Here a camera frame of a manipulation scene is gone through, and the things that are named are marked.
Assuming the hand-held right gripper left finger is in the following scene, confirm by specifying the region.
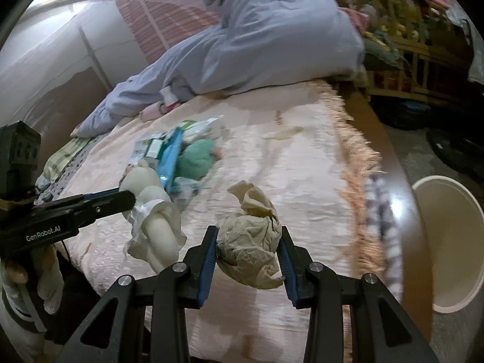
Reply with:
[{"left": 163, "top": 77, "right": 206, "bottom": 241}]
[{"left": 55, "top": 225, "right": 220, "bottom": 363}]

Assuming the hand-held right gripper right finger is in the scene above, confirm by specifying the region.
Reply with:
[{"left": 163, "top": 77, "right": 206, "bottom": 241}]
[{"left": 277, "top": 227, "right": 439, "bottom": 363}]

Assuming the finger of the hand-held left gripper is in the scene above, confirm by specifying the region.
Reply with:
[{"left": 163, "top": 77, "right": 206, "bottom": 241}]
[
  {"left": 77, "top": 187, "right": 122, "bottom": 199},
  {"left": 75, "top": 190, "right": 137, "bottom": 226}
]

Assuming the beige paper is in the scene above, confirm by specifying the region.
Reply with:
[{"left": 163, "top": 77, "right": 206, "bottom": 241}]
[{"left": 216, "top": 180, "right": 284, "bottom": 290}]

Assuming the cream diaper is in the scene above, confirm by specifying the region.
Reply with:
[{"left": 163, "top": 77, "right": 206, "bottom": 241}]
[{"left": 119, "top": 160, "right": 187, "bottom": 273}]

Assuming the white plastic bin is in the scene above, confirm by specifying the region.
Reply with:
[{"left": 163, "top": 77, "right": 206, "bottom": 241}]
[{"left": 410, "top": 176, "right": 484, "bottom": 314}]

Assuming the person's left hand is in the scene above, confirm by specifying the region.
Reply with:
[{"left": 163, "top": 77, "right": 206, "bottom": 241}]
[{"left": 0, "top": 240, "right": 65, "bottom": 315}]

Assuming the dark dotted bed sheet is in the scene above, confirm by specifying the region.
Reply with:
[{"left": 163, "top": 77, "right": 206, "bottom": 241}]
[{"left": 35, "top": 132, "right": 111, "bottom": 202}]

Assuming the green plaid cloth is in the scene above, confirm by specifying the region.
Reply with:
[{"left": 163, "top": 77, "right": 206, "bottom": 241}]
[{"left": 41, "top": 136, "right": 91, "bottom": 182}]

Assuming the blue snack packet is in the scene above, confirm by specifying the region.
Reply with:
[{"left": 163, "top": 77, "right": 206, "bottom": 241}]
[{"left": 156, "top": 128, "right": 187, "bottom": 190}]

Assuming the clear plastic wrapper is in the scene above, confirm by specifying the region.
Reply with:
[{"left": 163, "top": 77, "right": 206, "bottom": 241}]
[{"left": 169, "top": 177, "right": 202, "bottom": 209}]

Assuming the pink pouch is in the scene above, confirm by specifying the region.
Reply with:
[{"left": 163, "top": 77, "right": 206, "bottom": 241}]
[{"left": 139, "top": 104, "right": 167, "bottom": 122}]

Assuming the brown headboard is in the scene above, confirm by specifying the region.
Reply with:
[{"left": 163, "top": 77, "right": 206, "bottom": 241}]
[{"left": 22, "top": 65, "right": 115, "bottom": 148}]

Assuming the checkered cloth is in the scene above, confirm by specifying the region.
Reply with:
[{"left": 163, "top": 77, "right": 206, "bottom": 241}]
[{"left": 364, "top": 176, "right": 404, "bottom": 304}]

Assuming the white bottle with pink label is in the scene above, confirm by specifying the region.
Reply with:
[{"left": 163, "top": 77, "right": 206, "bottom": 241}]
[{"left": 161, "top": 86, "right": 180, "bottom": 108}]

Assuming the black floor object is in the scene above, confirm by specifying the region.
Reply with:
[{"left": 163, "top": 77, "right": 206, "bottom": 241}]
[{"left": 427, "top": 126, "right": 484, "bottom": 183}]

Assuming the blue grey duvet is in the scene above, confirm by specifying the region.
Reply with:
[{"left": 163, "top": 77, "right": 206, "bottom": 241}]
[{"left": 71, "top": 0, "right": 365, "bottom": 139}]

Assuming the wooden crib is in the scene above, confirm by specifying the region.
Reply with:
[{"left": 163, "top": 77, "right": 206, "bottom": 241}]
[{"left": 328, "top": 0, "right": 467, "bottom": 103}]

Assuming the brown wooden bed frame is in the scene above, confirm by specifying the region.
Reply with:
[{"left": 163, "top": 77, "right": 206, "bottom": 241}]
[{"left": 333, "top": 79, "right": 435, "bottom": 346}]

